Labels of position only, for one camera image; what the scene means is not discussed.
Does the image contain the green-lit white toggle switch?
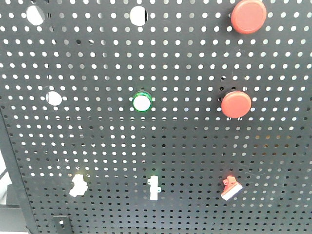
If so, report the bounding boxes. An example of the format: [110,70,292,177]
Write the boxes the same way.
[147,175,161,200]

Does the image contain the green illuminated push button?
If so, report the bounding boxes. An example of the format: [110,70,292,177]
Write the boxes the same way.
[132,91,153,112]

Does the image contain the left black pegboard clamp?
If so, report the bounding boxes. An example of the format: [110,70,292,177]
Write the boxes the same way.
[53,215,73,234]

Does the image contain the upper red mushroom button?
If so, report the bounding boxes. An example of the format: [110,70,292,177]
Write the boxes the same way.
[231,0,267,34]

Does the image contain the red toggle switch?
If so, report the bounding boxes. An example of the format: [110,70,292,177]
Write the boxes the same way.
[221,175,243,201]

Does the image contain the black perforated pegboard panel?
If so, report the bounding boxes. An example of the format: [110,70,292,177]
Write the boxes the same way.
[0,0,312,234]

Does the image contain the yellow-lit white toggle switch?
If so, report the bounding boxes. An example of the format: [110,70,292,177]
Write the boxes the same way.
[69,174,88,197]

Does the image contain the black tray on desk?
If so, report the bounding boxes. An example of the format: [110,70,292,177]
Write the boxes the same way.
[0,184,25,233]

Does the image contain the red mushroom button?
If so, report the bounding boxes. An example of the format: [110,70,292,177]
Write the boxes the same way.
[221,91,252,118]
[231,0,267,34]

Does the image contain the lower red mushroom button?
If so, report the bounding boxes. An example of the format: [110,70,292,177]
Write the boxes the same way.
[221,91,252,118]

